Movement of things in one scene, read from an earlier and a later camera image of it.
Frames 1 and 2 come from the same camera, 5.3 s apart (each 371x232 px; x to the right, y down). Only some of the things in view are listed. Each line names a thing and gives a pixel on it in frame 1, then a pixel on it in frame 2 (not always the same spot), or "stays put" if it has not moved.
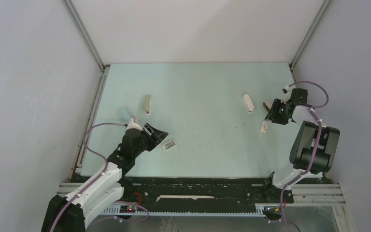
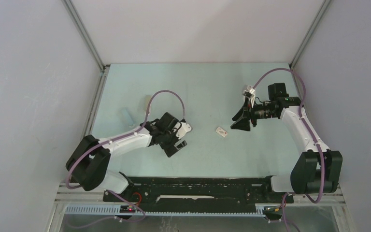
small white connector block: [132, 125] to [181, 128]
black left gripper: [158, 136] to [170, 149]
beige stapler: [147, 105] stays put
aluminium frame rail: [89, 43] stays put
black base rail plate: [202, 190] stays put
